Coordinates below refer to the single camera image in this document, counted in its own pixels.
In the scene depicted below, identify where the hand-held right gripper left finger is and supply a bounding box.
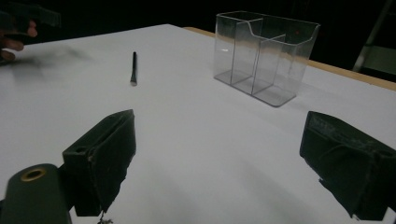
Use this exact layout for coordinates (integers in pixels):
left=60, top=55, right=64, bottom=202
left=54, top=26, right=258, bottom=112
left=62, top=108, right=137, bottom=217

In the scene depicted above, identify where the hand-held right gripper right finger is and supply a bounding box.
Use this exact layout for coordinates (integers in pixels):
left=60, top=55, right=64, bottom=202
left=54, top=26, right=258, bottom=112
left=299, top=110, right=396, bottom=222

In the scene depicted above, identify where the black makeup brush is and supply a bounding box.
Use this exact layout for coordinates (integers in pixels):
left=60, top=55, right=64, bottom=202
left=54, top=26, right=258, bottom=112
left=130, top=50, right=138, bottom=87

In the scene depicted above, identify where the clear acrylic organizer box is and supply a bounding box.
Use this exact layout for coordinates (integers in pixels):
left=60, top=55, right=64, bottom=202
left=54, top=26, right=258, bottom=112
left=213, top=10, right=321, bottom=108

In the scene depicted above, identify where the white table mat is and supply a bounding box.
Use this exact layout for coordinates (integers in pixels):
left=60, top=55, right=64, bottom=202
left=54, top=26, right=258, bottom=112
left=0, top=23, right=396, bottom=224

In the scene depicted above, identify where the white metal stand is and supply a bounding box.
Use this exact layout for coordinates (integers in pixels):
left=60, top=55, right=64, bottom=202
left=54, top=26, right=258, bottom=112
left=352, top=0, right=396, bottom=76

